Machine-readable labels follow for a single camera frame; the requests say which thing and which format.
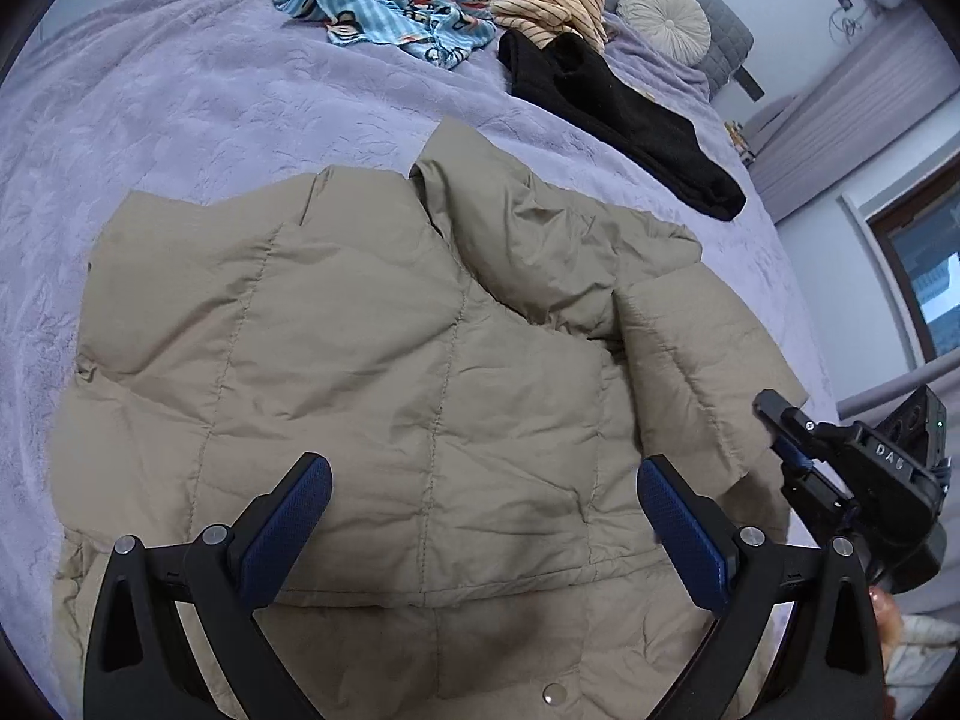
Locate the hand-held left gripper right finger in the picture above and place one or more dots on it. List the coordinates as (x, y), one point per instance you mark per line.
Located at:
(679, 532)

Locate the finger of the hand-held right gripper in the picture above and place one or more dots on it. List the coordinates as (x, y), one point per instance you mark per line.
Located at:
(817, 499)
(787, 414)

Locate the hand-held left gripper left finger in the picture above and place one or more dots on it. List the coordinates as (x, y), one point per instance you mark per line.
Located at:
(296, 517)

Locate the beige puffer jacket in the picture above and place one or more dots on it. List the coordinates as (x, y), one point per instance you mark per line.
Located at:
(375, 352)

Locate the person's right hand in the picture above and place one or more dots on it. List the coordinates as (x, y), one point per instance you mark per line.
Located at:
(887, 615)

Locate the dark framed window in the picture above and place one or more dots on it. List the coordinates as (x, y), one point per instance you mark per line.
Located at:
(930, 262)

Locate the cluster of small bottles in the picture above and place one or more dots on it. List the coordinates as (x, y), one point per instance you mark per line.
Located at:
(739, 139)

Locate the lilac curtain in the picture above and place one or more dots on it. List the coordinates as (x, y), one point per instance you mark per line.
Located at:
(862, 105)

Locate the black garment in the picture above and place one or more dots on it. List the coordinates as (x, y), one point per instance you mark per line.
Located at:
(637, 127)

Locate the grey quilted headboard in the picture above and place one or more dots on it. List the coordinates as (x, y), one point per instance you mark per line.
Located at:
(724, 37)

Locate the round cream cushion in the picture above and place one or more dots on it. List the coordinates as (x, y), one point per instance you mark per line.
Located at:
(664, 19)

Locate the lilac plush blanket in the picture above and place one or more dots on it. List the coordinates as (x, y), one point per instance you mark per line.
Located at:
(187, 105)

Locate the grey rail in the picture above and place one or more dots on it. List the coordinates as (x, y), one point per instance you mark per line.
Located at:
(885, 386)

